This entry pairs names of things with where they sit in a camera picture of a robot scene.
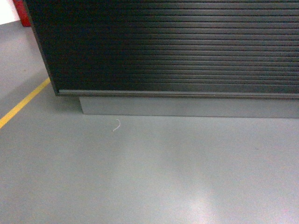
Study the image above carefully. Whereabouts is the black slatted checkout counter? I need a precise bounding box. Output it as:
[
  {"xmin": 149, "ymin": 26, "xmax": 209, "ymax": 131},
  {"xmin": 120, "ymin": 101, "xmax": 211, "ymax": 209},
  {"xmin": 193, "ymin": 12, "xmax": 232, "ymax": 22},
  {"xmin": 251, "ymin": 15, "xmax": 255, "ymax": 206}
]
[{"xmin": 24, "ymin": 0, "xmax": 299, "ymax": 119}]

